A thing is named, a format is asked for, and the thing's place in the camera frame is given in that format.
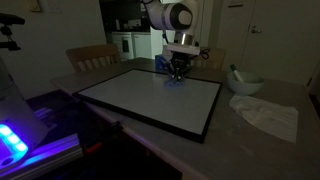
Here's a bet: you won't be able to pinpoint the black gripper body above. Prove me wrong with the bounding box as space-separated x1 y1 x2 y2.
169 53 193 73

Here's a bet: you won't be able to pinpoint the blue cloth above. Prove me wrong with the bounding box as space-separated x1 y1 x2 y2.
162 77 186 88

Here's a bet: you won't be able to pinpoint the black framed whiteboard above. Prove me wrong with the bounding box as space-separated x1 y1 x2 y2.
72 68 223 145

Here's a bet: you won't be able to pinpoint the white robot base blue lights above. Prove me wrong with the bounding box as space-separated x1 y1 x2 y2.
0 56 50 169

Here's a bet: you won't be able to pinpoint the white crumpled cloth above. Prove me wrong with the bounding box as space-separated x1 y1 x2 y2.
228 94 299 144

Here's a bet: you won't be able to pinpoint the white kitchen counter unit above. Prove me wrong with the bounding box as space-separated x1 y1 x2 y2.
111 30 153 61

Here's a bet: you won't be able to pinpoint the green capped white marker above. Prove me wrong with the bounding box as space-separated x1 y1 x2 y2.
229 63 245 83

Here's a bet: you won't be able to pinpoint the grey bowl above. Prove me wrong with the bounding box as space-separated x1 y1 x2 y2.
226 70 265 97

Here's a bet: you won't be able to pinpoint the wooden slatted chair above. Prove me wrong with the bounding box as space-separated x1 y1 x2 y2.
65 43 122 74

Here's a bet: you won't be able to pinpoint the white door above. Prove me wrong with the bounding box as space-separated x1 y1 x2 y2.
239 0 320 86

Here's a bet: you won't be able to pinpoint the red clamp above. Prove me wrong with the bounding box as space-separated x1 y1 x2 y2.
83 141 103 154

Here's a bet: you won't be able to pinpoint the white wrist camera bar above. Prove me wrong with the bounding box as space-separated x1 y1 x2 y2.
165 42 202 57

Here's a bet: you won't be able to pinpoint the black cable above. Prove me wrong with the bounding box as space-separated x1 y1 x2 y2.
191 48 212 62

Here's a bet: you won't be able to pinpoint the metal door handle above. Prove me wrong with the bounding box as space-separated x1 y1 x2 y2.
250 25 263 34

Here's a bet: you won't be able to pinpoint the aluminium frame rail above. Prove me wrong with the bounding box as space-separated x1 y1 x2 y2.
0 133 84 180

